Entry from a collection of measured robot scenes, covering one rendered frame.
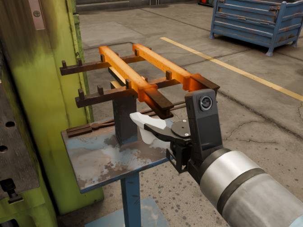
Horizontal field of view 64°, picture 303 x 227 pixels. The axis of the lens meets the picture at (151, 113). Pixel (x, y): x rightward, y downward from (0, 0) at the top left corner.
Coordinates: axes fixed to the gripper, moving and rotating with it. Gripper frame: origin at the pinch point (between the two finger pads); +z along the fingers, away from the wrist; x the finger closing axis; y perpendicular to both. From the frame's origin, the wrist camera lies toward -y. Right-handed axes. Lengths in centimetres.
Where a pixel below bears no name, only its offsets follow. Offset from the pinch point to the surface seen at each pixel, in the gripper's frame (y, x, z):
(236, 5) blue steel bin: 35, 274, 261
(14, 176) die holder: 38, -39, 35
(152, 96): -1.3, -1.6, 1.4
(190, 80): -0.8, 11.1, 5.6
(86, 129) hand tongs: 25.1, -12.2, 32.6
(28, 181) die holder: 42, -36, 35
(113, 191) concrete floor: 94, 1, 58
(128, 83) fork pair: -0.1, -3.1, 11.8
